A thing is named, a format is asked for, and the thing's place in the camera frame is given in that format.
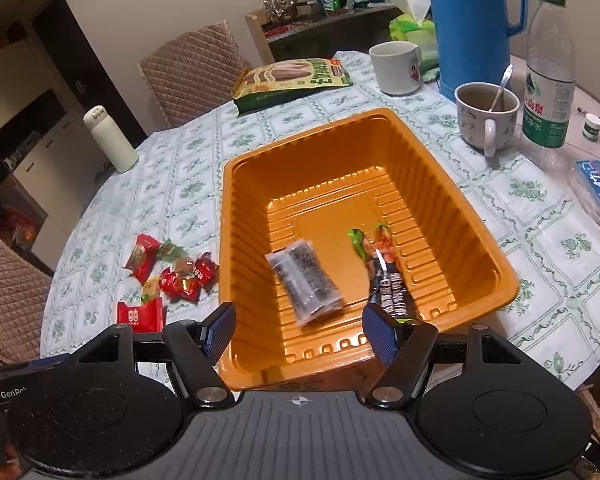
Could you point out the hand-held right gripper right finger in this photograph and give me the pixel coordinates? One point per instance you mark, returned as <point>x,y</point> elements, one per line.
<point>380,335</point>

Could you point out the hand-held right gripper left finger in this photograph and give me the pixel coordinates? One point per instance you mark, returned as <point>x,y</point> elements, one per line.
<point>221,332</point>

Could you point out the dark snack bar packet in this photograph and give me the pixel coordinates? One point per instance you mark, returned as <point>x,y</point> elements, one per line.
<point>387,285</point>

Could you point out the red candy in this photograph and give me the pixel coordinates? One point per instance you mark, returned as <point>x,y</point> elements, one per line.
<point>180,286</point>
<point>205,271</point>

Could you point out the brown candy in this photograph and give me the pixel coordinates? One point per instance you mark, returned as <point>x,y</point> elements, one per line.
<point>185,266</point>

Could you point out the clear packet of dark seeds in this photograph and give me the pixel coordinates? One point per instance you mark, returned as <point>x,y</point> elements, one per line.
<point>305,280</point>

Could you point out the orange plastic tray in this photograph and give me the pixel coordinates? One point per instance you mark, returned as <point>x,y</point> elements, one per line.
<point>330,210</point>

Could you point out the yellow wrapped candy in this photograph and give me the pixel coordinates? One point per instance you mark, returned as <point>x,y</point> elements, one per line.
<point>151,290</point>

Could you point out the red square candy packet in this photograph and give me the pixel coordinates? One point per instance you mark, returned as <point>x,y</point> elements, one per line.
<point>140,316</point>

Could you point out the green wrapped candy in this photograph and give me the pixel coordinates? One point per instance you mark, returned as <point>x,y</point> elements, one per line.
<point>357,245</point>

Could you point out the green twist-wrapped candy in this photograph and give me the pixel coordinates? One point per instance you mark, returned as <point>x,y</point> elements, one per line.
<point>172,251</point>

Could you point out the quilted beige chair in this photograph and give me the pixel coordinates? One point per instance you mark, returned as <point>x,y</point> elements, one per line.
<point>10,285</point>
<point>190,70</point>

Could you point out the red picture snack packet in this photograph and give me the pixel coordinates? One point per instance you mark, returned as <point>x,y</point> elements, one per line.
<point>142,257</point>

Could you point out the green floral tablecloth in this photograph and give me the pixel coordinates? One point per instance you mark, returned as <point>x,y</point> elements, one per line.
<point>180,160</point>

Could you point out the white insulated bottle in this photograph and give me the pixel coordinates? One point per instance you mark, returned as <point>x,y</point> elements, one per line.
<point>112,145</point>

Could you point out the dark and white cabinet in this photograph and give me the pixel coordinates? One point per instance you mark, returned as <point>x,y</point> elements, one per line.
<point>55,160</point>

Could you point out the patterned white mug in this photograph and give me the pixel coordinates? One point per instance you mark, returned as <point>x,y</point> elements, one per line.
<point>472,125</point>

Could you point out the sunflower seed bag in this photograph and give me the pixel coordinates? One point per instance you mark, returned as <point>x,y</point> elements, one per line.
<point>290,82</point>

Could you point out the blue clear plastic box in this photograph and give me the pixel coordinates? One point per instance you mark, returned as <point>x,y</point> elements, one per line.
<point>597,185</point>

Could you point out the plain white mug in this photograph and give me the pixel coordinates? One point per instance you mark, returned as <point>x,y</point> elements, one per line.
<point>392,67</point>

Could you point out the green cloth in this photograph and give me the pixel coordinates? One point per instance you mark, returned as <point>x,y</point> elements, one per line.
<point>429,69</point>

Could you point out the metal spoon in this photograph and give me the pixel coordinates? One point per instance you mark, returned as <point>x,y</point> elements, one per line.
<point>502,85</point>

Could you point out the small white jar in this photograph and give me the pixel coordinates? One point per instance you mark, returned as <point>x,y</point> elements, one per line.
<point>591,129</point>

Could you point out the wooden shelf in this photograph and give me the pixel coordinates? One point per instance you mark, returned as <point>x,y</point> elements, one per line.
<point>255,35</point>

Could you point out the clear water bottle green cap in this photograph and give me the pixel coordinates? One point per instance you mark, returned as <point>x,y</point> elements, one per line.
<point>547,85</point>

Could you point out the green tissue pack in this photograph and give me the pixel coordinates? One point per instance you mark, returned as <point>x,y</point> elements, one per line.
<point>412,30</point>

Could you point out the blue thermos flask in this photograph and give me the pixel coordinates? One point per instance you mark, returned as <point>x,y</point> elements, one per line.
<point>460,20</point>

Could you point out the small dark glass jar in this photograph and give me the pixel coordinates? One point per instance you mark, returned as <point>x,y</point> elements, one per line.
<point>312,9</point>

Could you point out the glass jar orange lid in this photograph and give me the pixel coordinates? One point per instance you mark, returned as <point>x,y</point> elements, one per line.
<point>280,2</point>

